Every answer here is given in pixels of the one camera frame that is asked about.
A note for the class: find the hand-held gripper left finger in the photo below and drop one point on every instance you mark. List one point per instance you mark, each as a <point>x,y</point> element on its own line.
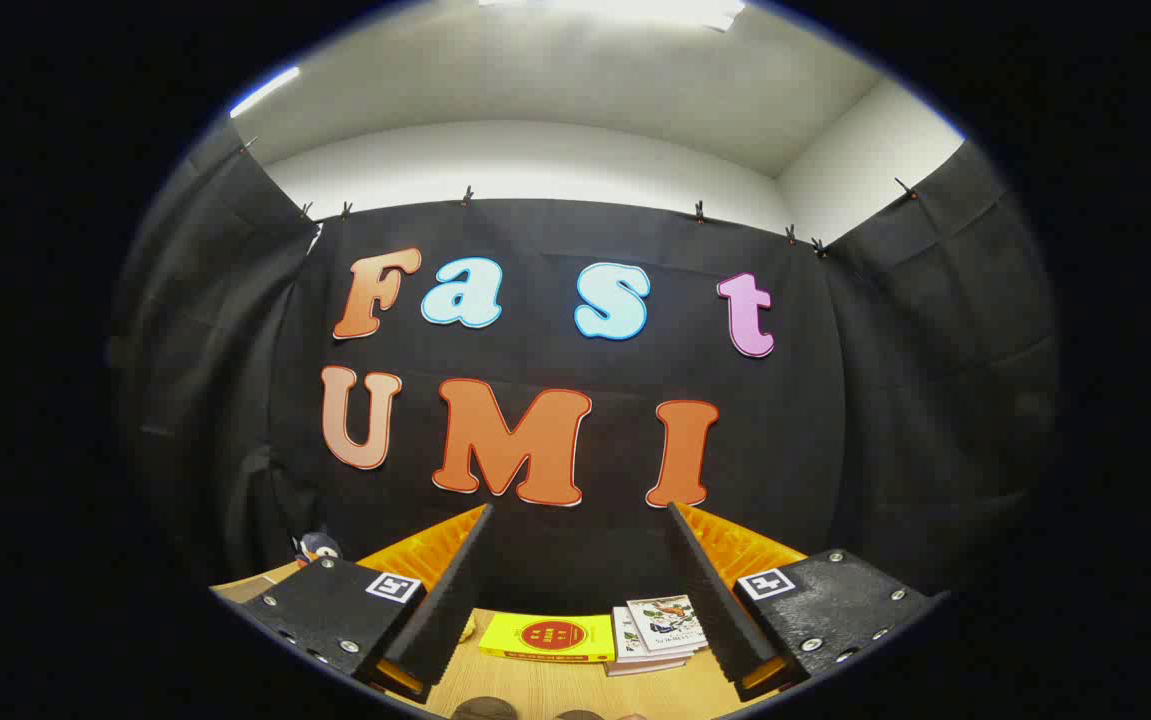
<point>440,610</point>

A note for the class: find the penguin plush toy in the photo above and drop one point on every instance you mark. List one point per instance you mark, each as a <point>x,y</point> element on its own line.
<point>318,548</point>

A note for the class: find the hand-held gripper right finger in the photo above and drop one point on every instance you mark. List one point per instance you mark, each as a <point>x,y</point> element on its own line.
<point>720,610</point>

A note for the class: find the brown book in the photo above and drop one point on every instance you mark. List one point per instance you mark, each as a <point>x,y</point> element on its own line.
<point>640,668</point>

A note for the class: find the row of black clips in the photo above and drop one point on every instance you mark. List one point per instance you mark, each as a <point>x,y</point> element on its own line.
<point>467,195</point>

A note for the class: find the yellow book with red circle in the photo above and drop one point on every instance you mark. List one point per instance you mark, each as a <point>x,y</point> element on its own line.
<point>547,636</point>

